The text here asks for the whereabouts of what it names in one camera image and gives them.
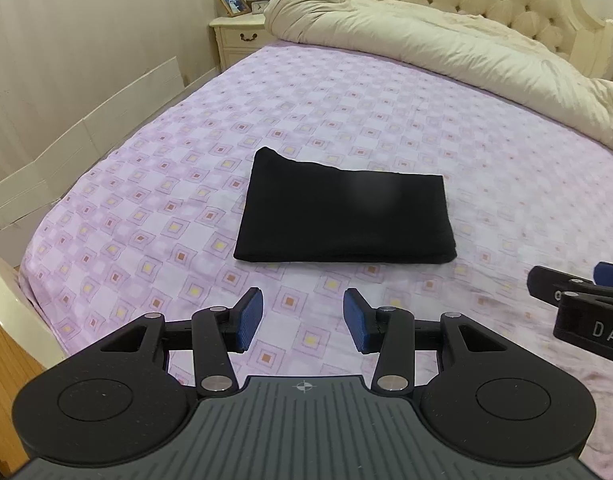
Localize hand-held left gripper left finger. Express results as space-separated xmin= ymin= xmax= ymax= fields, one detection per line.
xmin=100 ymin=287 xmax=265 ymax=397

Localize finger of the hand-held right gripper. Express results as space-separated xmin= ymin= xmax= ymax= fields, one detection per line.
xmin=527 ymin=265 xmax=613 ymax=307
xmin=592 ymin=261 xmax=613 ymax=292

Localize flat cardboard sheet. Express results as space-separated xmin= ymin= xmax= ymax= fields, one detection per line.
xmin=80 ymin=56 xmax=188 ymax=155
xmin=0 ymin=119 xmax=103 ymax=237

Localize cream bed frame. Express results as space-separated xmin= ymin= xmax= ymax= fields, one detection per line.
xmin=0 ymin=246 xmax=68 ymax=378

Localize black pants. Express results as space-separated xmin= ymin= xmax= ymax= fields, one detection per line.
xmin=233 ymin=146 xmax=458 ymax=264

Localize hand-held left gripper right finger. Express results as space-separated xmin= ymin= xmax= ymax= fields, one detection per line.
xmin=342 ymin=288 xmax=508 ymax=394

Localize cream duvet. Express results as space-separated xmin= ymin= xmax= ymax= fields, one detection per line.
xmin=263 ymin=0 xmax=613 ymax=157

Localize framed photo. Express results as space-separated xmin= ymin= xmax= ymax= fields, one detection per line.
xmin=217 ymin=0 xmax=251 ymax=18

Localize purple checked bed sheet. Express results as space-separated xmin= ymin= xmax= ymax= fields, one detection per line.
xmin=18 ymin=42 xmax=613 ymax=468

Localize cream nightstand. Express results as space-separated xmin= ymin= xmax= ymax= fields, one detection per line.
xmin=208 ymin=12 xmax=276 ymax=72

